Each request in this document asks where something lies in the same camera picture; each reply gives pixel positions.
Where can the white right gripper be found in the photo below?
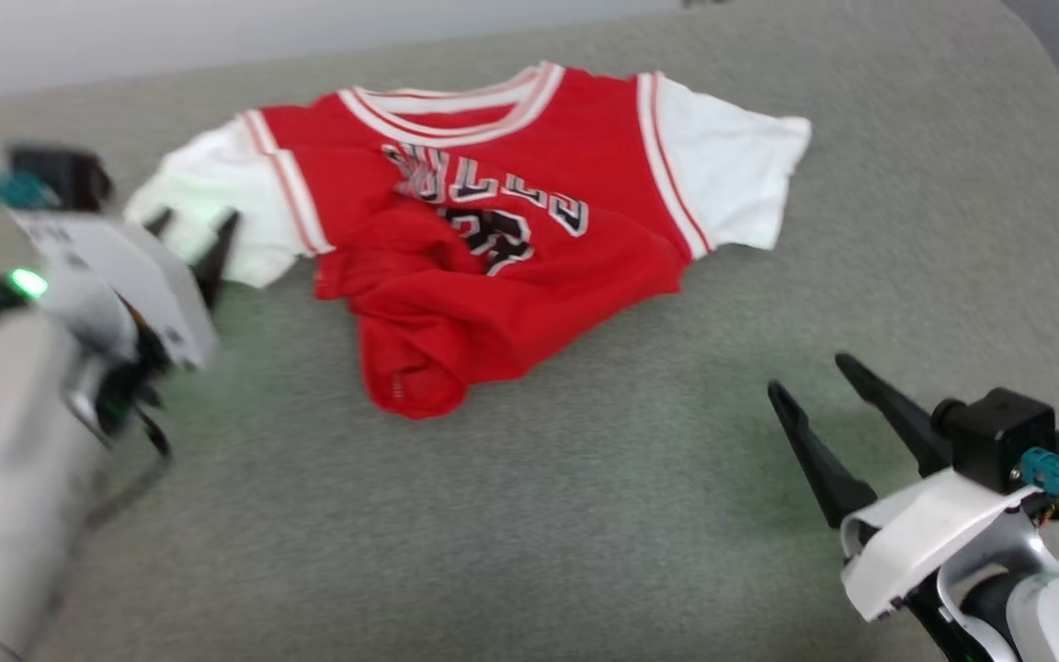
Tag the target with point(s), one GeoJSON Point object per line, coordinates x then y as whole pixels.
{"type": "Point", "coordinates": [916, 542]}

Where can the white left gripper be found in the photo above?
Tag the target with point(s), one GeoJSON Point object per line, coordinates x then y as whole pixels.
{"type": "Point", "coordinates": [139, 276]}

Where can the red and white basketball jersey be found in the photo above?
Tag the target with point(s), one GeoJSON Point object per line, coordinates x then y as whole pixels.
{"type": "Point", "coordinates": [493, 239]}

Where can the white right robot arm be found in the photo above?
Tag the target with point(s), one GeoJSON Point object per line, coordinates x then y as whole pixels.
{"type": "Point", "coordinates": [1035, 616]}

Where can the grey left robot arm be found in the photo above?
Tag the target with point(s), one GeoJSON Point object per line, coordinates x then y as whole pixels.
{"type": "Point", "coordinates": [5, 478]}

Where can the grey fabric sofa cushion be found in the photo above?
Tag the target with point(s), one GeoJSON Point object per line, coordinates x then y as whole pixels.
{"type": "Point", "coordinates": [585, 515]}

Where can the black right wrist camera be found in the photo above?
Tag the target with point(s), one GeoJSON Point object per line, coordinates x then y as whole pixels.
{"type": "Point", "coordinates": [998, 437]}

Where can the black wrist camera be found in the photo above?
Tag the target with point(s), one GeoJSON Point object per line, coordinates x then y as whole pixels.
{"type": "Point", "coordinates": [65, 175]}
{"type": "Point", "coordinates": [998, 437]}

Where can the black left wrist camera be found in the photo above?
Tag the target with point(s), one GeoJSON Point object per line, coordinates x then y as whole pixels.
{"type": "Point", "coordinates": [65, 175]}

